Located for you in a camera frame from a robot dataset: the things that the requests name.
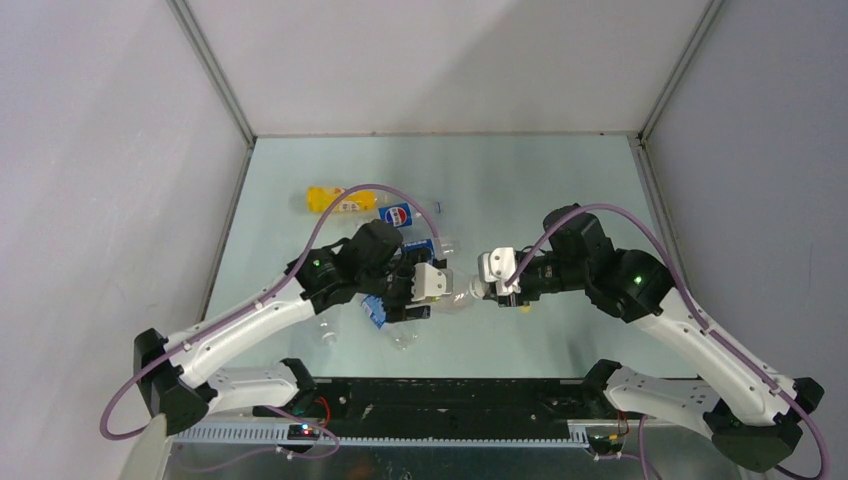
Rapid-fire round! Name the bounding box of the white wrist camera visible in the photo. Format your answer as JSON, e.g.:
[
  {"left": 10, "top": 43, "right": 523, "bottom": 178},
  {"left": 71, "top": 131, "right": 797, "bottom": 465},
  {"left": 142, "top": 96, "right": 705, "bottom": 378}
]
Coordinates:
[
  {"left": 478, "top": 247, "right": 521, "bottom": 297},
  {"left": 410, "top": 263, "right": 453, "bottom": 303}
]

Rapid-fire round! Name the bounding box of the aluminium corner post right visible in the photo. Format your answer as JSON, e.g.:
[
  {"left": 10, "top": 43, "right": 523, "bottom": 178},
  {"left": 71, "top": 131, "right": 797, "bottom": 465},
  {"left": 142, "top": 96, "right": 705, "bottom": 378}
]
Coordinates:
[{"left": 639, "top": 0, "right": 726, "bottom": 144}]

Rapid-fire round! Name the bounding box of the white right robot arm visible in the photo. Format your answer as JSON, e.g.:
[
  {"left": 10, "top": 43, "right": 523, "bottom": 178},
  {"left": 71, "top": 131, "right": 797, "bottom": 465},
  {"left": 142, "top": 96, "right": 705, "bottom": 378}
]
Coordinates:
[{"left": 475, "top": 204, "right": 824, "bottom": 473}]

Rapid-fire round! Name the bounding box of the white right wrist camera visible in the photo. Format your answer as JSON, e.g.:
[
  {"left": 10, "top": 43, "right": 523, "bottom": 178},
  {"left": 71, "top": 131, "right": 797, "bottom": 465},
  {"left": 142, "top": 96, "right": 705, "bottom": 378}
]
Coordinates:
[{"left": 478, "top": 247, "right": 521, "bottom": 297}]

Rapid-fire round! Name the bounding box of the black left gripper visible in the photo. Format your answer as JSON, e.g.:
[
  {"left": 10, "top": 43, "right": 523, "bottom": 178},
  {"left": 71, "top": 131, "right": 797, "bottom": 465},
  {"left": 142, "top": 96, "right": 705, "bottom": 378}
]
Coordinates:
[{"left": 358, "top": 247, "right": 431, "bottom": 323}]

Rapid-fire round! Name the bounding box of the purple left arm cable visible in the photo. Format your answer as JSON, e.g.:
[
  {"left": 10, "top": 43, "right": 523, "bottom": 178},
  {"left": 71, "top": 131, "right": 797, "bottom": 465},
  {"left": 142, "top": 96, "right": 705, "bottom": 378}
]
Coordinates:
[{"left": 99, "top": 183, "right": 444, "bottom": 442}]

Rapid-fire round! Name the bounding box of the clear bottle without label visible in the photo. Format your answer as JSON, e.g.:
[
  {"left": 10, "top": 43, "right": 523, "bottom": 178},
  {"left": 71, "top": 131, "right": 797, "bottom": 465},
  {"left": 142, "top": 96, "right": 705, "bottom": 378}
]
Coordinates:
[{"left": 430, "top": 271, "right": 484, "bottom": 315}]

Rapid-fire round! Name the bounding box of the white cable duct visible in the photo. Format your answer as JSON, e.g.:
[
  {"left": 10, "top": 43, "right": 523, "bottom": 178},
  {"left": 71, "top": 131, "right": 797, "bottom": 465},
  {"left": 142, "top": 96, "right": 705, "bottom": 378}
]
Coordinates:
[{"left": 174, "top": 422, "right": 589, "bottom": 449}]

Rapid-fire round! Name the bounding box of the clear Pepsi label bottle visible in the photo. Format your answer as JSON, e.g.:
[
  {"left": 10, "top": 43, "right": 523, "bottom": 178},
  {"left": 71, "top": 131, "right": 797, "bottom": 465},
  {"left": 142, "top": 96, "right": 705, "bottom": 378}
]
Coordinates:
[{"left": 376, "top": 198, "right": 446, "bottom": 233}]

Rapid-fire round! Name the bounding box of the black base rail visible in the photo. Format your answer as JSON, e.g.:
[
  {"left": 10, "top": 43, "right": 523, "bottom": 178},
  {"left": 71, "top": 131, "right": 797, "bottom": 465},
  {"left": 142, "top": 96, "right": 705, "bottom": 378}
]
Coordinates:
[{"left": 282, "top": 377, "right": 619, "bottom": 439}]

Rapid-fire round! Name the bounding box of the aluminium corner post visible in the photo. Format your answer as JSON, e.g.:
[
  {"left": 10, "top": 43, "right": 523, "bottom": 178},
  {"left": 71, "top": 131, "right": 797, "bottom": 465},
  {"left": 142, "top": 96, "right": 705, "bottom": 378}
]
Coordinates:
[
  {"left": 166, "top": 0, "right": 257, "bottom": 149},
  {"left": 639, "top": 0, "right": 726, "bottom": 144}
]

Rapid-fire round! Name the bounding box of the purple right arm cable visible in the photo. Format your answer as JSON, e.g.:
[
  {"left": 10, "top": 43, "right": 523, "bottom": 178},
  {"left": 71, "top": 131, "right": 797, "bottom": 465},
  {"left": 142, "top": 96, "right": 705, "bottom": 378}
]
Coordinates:
[{"left": 503, "top": 203, "right": 831, "bottom": 480}]

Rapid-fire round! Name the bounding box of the yellow label bottle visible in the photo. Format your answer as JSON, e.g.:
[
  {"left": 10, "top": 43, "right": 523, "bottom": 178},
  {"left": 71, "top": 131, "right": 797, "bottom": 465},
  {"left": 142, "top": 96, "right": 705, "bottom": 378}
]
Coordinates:
[{"left": 306, "top": 186, "right": 378, "bottom": 213}]

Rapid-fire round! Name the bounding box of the aluminium corner post left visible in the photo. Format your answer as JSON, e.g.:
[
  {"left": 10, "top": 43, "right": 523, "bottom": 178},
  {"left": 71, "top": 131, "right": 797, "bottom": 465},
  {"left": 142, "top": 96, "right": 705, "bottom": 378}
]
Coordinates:
[{"left": 166, "top": 0, "right": 257, "bottom": 149}]

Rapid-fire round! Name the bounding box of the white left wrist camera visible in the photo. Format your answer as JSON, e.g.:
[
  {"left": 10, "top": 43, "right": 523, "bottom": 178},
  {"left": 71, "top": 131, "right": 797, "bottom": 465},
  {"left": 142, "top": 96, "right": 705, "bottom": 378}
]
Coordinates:
[{"left": 410, "top": 263, "right": 453, "bottom": 303}]

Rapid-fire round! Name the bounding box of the white bottle cap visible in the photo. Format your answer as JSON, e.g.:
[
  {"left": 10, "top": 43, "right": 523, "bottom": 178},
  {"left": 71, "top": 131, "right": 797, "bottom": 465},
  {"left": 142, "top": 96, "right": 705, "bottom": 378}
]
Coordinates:
[{"left": 468, "top": 276, "right": 487, "bottom": 299}]

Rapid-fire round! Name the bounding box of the clear bottle blue label middle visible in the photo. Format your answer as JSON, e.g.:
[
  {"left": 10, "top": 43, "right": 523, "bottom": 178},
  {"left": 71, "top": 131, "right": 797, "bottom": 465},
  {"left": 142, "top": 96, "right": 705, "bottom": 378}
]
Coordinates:
[{"left": 401, "top": 237, "right": 460, "bottom": 260}]

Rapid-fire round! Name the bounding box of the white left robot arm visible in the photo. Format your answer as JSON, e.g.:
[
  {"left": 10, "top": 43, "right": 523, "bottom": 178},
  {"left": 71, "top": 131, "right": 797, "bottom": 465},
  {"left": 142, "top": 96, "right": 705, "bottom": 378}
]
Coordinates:
[{"left": 133, "top": 220, "right": 448, "bottom": 436}]

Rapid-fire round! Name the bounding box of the clear bottle blue label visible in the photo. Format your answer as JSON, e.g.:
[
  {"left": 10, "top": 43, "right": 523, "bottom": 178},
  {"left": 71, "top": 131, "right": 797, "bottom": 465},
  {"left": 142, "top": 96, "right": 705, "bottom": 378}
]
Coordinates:
[
  {"left": 401, "top": 237, "right": 460, "bottom": 260},
  {"left": 360, "top": 295, "right": 418, "bottom": 351}
]

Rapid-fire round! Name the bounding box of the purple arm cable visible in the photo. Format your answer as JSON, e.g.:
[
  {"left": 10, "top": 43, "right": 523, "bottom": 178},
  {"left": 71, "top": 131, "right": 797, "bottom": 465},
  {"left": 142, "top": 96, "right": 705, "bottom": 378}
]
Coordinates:
[
  {"left": 503, "top": 203, "right": 831, "bottom": 480},
  {"left": 99, "top": 183, "right": 444, "bottom": 442}
]

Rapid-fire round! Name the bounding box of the clear bottle blue label front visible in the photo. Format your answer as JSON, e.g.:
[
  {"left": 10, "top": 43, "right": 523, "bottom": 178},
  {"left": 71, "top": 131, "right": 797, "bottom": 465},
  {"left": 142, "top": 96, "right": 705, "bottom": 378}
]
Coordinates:
[{"left": 360, "top": 295, "right": 418, "bottom": 351}]

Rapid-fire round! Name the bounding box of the small clear bottle blue ring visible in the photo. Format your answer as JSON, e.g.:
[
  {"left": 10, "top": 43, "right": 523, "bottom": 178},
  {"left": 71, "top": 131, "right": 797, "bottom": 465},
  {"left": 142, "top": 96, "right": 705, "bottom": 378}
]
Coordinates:
[{"left": 312, "top": 314, "right": 340, "bottom": 347}]

